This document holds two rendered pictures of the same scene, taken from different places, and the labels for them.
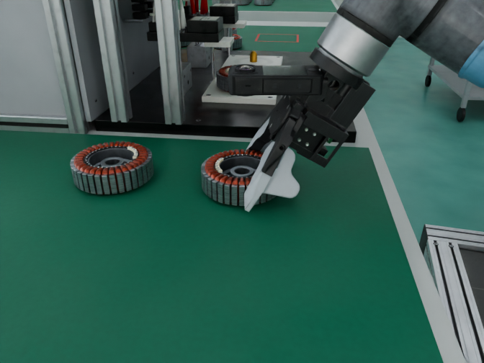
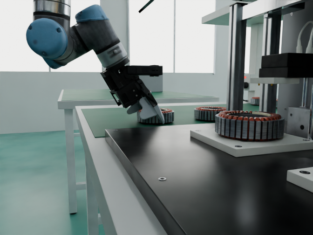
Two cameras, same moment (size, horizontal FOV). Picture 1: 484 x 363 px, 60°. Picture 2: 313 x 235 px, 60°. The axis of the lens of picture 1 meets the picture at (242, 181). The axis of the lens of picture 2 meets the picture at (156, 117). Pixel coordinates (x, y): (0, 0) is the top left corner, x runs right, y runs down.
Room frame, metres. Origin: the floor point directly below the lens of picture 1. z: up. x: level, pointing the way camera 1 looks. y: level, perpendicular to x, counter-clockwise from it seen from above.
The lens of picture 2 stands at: (1.25, -0.34, 0.88)
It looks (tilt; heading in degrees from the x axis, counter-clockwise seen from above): 8 degrees down; 155
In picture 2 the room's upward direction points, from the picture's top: straight up
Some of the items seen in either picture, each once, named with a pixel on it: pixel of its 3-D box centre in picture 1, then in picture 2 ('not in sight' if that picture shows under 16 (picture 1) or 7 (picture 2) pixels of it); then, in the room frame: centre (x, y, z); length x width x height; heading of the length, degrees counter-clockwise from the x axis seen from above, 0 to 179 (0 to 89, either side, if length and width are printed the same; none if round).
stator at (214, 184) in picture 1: (242, 176); (155, 115); (0.52, 0.00, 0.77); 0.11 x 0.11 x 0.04
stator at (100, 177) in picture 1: (113, 166); (211, 113); (0.54, 0.19, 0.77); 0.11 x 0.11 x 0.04
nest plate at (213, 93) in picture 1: (243, 89); (247, 138); (0.90, 0.00, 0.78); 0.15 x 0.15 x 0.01; 83
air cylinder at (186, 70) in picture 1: (176, 78); (312, 121); (0.92, 0.14, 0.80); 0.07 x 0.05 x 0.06; 173
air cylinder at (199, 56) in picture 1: (199, 54); not in sight; (1.16, 0.11, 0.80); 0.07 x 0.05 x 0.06; 173
